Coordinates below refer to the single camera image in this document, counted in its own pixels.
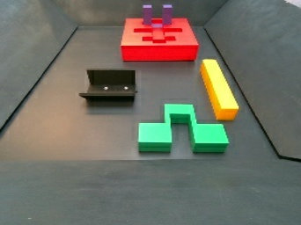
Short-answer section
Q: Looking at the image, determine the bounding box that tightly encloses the black angle fixture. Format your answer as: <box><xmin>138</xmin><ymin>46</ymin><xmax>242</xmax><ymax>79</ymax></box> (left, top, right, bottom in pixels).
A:
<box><xmin>79</xmin><ymin>69</ymin><xmax>136</xmax><ymax>101</ymax></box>

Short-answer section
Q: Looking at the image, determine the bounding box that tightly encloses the green zigzag block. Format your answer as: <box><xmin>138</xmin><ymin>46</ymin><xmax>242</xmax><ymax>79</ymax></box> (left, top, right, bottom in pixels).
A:
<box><xmin>138</xmin><ymin>104</ymin><xmax>228</xmax><ymax>153</ymax></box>

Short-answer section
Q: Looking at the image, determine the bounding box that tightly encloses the yellow long bar block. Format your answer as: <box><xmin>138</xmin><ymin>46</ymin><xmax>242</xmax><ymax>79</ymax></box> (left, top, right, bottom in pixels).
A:
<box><xmin>199</xmin><ymin>59</ymin><xmax>238</xmax><ymax>120</ymax></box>

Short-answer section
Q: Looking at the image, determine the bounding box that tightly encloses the red base block with slots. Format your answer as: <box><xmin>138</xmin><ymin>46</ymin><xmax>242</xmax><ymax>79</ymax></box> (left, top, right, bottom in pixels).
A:
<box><xmin>120</xmin><ymin>18</ymin><xmax>199</xmax><ymax>62</ymax></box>

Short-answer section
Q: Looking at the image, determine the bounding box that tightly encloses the purple U-shaped block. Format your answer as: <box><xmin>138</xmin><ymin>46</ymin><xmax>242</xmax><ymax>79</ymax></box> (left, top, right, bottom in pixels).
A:
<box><xmin>142</xmin><ymin>4</ymin><xmax>172</xmax><ymax>28</ymax></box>

